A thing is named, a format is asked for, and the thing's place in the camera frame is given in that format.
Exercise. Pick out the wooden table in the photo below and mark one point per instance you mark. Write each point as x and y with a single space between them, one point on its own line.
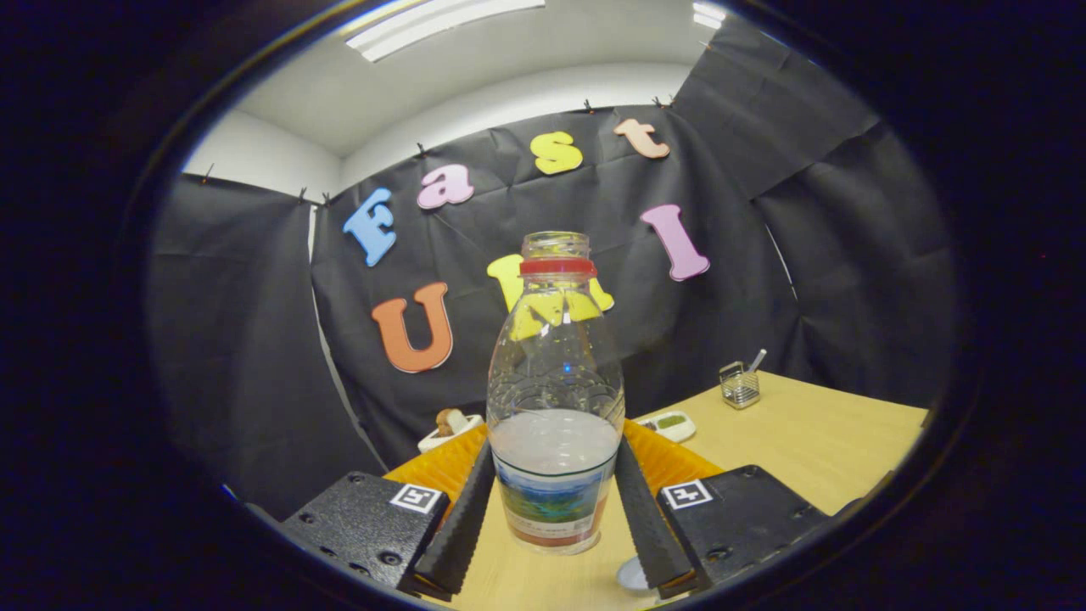
806 441

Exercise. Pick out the white cup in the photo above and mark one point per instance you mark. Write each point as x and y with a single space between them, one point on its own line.
632 577

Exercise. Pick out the long ceiling light panel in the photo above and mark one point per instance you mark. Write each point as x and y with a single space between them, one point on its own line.
424 25

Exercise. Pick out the white toaster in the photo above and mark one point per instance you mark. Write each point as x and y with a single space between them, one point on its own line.
441 443

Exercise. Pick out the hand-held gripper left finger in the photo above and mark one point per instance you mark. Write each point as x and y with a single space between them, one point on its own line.
462 526

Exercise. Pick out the white divided snack tray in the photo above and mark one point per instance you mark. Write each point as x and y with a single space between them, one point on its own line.
674 424

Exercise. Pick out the brown bread slice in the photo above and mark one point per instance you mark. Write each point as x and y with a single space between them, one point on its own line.
448 422

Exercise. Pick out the black backdrop cloth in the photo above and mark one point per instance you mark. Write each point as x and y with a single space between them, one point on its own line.
237 339

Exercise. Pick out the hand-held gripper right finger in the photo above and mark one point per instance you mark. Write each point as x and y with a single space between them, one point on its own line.
649 526

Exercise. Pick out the small ceiling light panel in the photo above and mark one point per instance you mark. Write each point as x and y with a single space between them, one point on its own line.
708 13

